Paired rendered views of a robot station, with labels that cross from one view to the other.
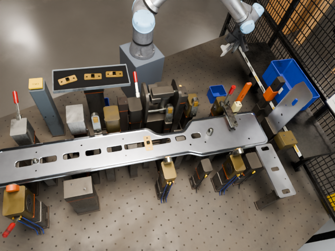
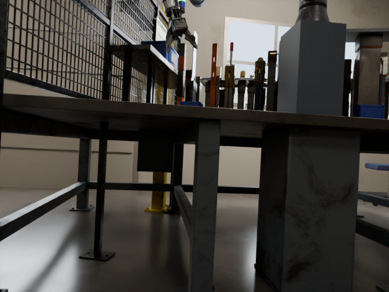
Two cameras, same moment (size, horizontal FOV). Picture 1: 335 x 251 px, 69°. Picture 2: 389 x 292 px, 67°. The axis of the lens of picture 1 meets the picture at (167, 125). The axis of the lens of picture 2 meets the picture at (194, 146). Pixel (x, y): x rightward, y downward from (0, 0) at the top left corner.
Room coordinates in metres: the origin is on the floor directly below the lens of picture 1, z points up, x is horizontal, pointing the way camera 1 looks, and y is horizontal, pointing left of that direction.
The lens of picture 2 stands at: (2.44, 0.67, 0.56)
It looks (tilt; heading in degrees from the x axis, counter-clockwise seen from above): 0 degrees down; 218
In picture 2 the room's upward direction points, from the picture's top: 3 degrees clockwise
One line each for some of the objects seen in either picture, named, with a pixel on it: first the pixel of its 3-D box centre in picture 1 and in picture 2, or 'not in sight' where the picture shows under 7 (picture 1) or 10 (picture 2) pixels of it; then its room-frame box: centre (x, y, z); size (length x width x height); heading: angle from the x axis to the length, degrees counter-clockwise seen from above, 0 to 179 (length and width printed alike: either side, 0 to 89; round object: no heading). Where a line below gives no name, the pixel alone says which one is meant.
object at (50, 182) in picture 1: (45, 173); not in sight; (0.35, 0.55, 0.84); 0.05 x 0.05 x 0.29; 26
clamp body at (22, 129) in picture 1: (31, 141); not in sight; (0.49, 0.68, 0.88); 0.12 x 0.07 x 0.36; 26
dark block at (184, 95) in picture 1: (176, 113); (270, 89); (0.88, -0.03, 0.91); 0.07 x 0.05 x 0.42; 26
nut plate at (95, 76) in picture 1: (92, 75); not in sight; (0.79, 0.42, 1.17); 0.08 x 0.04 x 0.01; 111
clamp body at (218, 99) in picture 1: (212, 116); (228, 96); (0.95, -0.27, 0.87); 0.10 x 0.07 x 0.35; 26
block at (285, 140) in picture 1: (271, 152); (194, 102); (0.79, -0.65, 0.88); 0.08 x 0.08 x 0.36; 26
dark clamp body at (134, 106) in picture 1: (133, 121); not in sight; (0.76, 0.20, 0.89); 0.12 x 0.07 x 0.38; 26
